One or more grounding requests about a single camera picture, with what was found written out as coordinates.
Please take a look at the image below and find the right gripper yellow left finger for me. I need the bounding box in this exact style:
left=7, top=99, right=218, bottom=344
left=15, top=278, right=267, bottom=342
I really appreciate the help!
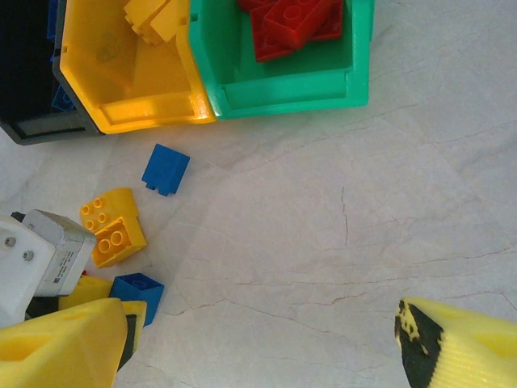
left=0, top=297, right=127, bottom=388

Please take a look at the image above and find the blue lego brick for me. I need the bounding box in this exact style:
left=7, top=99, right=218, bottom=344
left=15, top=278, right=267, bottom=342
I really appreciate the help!
left=141, top=143, right=191, bottom=198
left=44, top=0, right=62, bottom=41
left=50, top=82, right=78, bottom=112
left=108, top=272, right=166, bottom=328

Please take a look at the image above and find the red lego brick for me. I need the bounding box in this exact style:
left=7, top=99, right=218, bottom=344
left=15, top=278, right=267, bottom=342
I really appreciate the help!
left=262, top=0, right=344, bottom=50
left=249, top=3, right=344, bottom=64
left=236, top=0, right=280, bottom=12

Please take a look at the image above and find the black plastic bin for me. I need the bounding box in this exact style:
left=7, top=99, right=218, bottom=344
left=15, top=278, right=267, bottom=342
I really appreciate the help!
left=0, top=0, right=106, bottom=146

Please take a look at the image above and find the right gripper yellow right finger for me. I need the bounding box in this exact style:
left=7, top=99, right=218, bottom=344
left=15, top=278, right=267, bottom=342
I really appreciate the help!
left=394, top=297, right=517, bottom=388

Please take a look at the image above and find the green plastic bin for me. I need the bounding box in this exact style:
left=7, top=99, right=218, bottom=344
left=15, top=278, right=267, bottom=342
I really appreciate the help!
left=187, top=0, right=376, bottom=121

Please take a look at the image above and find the yellow plastic bin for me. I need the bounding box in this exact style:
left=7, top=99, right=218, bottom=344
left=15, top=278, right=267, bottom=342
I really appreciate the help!
left=52, top=0, right=217, bottom=135

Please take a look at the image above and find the yellow lego brick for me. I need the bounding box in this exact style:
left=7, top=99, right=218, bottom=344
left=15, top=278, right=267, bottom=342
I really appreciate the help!
left=123, top=0, right=169, bottom=41
left=151, top=0, right=191, bottom=44
left=78, top=187, right=141, bottom=234
left=90, top=215, right=148, bottom=270

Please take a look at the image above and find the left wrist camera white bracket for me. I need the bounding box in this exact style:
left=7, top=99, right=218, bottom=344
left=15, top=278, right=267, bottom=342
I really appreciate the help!
left=0, top=209, right=98, bottom=328

